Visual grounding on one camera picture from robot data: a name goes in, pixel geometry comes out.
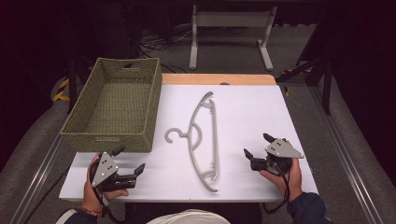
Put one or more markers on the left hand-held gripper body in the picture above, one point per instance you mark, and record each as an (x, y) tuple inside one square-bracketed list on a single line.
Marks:
[(106, 168)]

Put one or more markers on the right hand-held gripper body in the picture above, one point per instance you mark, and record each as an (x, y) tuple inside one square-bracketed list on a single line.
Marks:
[(281, 150)]

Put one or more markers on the grey plastic clothes hanger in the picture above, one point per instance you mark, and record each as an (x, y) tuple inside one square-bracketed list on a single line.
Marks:
[(214, 130)]

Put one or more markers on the green woven basket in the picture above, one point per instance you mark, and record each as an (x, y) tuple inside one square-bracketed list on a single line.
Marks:
[(118, 102)]

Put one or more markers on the person's left hand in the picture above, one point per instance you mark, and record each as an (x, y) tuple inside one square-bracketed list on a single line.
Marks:
[(90, 197)]

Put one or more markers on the person's right hand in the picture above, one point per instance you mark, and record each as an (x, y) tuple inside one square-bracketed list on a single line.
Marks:
[(294, 183)]

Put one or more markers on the white table cover sheet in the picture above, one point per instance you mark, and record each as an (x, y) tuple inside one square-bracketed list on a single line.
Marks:
[(249, 118)]

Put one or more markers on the person's dark clothing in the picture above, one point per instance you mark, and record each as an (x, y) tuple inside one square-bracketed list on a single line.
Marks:
[(243, 213)]

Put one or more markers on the person's white cap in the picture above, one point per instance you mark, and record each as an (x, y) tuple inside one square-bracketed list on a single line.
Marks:
[(190, 217)]

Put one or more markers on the black metal stand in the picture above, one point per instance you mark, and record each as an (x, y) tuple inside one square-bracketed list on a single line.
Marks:
[(73, 87), (326, 90)]

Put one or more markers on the yellow black hazard tape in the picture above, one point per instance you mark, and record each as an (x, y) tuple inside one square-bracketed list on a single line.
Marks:
[(60, 93)]

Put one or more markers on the aluminium floor rail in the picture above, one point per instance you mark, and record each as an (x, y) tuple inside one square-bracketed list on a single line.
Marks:
[(34, 183), (345, 155)]

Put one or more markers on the white metal table frame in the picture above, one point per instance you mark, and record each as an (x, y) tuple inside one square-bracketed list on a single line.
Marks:
[(230, 19)]

